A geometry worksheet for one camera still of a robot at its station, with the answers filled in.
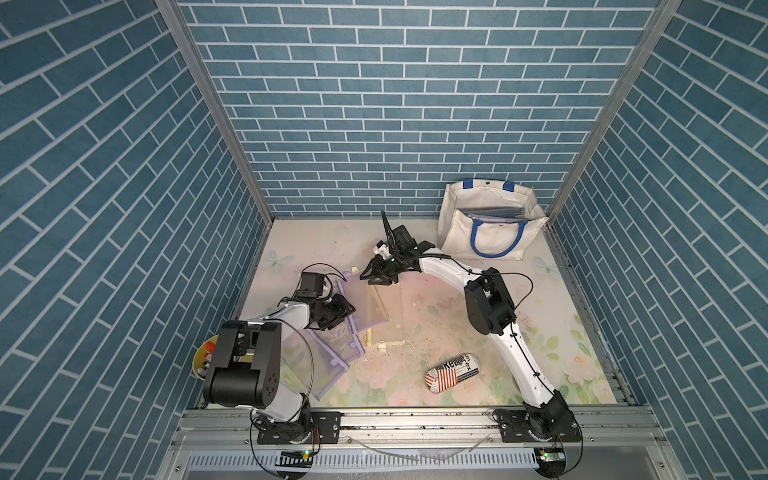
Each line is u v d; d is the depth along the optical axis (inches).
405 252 33.1
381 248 37.9
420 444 28.6
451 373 31.3
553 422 25.3
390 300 37.8
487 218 36.3
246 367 17.5
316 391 31.6
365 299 37.7
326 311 31.7
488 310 25.2
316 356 33.5
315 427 28.5
